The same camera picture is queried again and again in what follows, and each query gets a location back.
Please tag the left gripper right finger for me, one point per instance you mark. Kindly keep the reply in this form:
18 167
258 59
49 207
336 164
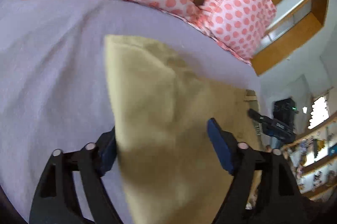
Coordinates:
263 189

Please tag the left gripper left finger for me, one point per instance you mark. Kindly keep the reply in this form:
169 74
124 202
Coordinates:
71 190

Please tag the small pink polka-dot pillow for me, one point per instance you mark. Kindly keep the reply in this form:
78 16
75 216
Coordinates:
237 26

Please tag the wooden framed glass door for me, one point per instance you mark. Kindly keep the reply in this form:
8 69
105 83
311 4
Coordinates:
296 22

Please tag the khaki tan pants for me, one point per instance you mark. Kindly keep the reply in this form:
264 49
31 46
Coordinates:
170 171

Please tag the lavender bed sheet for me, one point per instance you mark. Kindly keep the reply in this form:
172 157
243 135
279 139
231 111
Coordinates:
53 87

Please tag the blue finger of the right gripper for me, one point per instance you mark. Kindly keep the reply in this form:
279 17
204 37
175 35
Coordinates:
255 116

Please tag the wooden shelf with items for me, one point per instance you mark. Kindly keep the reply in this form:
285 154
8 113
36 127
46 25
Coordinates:
312 159

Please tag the window with bright light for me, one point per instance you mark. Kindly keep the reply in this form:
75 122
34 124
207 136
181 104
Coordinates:
319 112

